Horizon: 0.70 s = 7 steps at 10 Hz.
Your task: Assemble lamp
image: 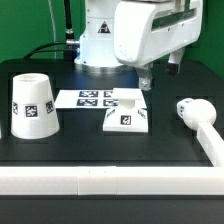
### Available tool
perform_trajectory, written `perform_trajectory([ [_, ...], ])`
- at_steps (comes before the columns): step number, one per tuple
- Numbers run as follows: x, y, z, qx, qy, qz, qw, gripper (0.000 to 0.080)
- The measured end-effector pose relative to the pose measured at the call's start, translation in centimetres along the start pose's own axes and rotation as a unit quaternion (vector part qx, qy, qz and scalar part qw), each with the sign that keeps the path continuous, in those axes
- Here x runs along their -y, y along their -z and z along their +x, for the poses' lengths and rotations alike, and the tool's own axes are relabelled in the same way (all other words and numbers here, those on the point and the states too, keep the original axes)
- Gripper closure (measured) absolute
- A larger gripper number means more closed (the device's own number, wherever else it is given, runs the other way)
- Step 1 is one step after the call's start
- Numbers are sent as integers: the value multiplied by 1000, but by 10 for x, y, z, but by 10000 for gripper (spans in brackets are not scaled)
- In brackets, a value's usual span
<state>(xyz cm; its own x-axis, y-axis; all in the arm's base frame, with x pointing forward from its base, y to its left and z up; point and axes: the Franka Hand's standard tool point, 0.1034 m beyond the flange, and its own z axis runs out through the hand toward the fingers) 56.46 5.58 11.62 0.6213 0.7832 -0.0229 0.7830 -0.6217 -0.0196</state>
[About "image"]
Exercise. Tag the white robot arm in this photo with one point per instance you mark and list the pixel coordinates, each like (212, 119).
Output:
(97, 42)

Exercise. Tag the black cable connector post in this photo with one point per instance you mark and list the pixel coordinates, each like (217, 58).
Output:
(69, 34)

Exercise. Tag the white front fence rail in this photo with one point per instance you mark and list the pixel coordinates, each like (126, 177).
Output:
(111, 181)

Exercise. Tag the white lamp base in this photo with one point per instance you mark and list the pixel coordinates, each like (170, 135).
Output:
(129, 115)

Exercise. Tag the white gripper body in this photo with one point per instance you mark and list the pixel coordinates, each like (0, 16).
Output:
(145, 31)

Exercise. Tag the white fence rail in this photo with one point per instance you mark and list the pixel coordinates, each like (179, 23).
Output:
(212, 143)
(111, 181)

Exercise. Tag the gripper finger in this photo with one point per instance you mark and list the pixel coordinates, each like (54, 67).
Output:
(145, 76)
(174, 62)

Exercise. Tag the white marker sheet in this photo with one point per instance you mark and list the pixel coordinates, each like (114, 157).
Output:
(98, 99)

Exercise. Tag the white lamp bulb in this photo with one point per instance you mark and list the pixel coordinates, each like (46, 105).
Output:
(194, 111)

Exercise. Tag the white right fence rail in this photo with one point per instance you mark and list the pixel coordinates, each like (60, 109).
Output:
(212, 143)

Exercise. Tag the white lamp shade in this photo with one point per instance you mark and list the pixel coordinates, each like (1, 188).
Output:
(33, 111)

